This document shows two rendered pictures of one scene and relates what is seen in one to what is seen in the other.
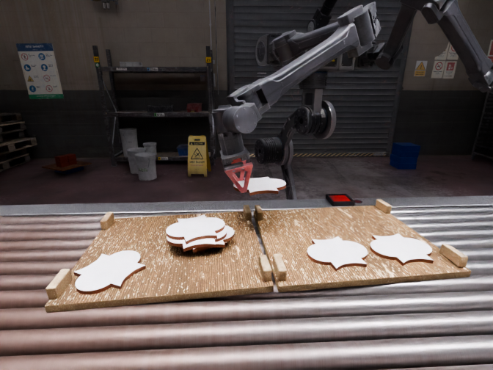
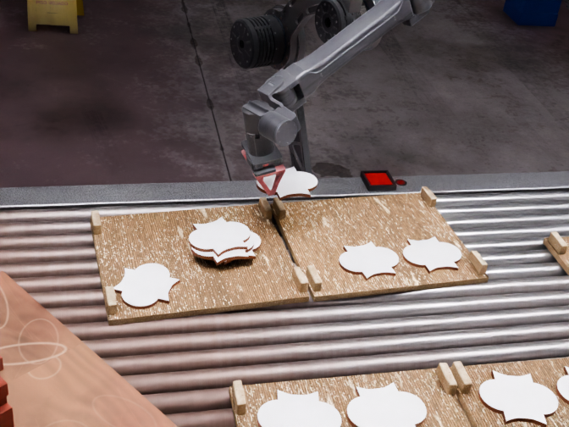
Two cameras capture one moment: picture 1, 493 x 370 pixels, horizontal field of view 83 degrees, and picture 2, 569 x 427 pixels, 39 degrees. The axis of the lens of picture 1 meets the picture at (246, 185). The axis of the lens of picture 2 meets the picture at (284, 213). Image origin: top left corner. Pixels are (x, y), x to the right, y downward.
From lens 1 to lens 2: 111 cm
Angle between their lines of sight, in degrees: 19
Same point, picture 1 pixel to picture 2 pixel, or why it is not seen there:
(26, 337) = (109, 344)
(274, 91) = (312, 83)
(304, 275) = (337, 285)
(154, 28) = not seen: outside the picture
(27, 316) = (92, 329)
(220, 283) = (260, 295)
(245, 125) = (285, 138)
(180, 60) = not seen: outside the picture
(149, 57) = not seen: outside the picture
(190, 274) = (228, 288)
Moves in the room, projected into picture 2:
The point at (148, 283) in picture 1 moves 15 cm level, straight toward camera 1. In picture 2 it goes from (191, 296) to (227, 343)
